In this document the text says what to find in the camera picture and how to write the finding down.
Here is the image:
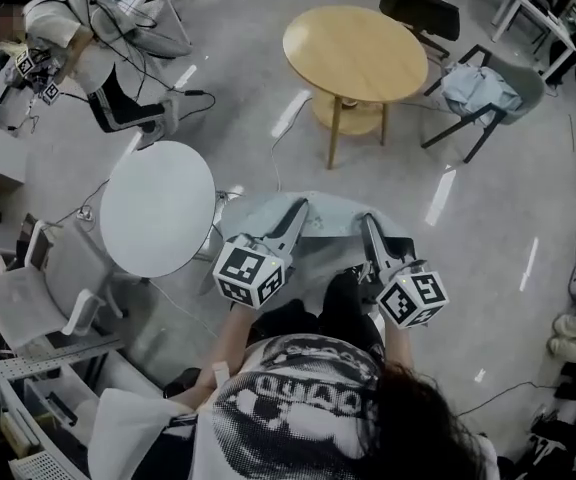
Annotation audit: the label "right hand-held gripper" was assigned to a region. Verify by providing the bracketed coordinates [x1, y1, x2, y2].
[360, 213, 450, 330]

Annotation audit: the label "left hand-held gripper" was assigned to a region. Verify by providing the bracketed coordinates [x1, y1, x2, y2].
[212, 198, 311, 312]

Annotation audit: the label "light blue cloth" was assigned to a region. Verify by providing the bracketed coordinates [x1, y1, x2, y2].
[440, 62, 525, 129]
[215, 190, 416, 314]

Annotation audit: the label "person's left forearm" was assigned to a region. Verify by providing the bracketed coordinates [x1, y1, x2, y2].
[167, 300, 262, 412]

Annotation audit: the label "person's right forearm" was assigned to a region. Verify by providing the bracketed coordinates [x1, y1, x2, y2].
[381, 323, 415, 369]

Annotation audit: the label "person's black trousers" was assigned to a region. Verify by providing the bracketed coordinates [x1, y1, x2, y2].
[250, 267, 385, 357]

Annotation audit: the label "round white table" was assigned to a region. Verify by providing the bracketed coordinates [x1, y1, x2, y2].
[98, 140, 234, 297]

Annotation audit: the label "round wooden table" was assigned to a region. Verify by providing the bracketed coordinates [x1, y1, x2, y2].
[281, 5, 430, 171]

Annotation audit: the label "crumpled light blue cloth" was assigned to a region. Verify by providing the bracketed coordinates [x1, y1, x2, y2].
[440, 62, 525, 129]

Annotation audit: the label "person's white printed shirt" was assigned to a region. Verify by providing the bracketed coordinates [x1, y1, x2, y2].
[87, 334, 500, 480]

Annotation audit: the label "black round bin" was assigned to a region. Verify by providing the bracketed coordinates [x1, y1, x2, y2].
[161, 366, 203, 400]

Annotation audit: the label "grey chair with black legs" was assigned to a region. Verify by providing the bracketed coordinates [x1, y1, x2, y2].
[420, 42, 548, 165]

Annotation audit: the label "white office chair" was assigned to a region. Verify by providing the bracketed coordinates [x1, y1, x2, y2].
[0, 217, 125, 354]

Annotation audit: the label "white metal shelving rack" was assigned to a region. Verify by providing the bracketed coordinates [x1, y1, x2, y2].
[0, 292, 129, 480]

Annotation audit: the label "white cable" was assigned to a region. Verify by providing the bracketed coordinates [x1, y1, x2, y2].
[267, 95, 315, 194]

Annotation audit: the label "white arm strap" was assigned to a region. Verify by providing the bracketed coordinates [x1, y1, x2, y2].
[212, 361, 232, 391]

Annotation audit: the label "black cable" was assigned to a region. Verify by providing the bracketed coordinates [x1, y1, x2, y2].
[456, 380, 560, 418]
[57, 86, 217, 120]

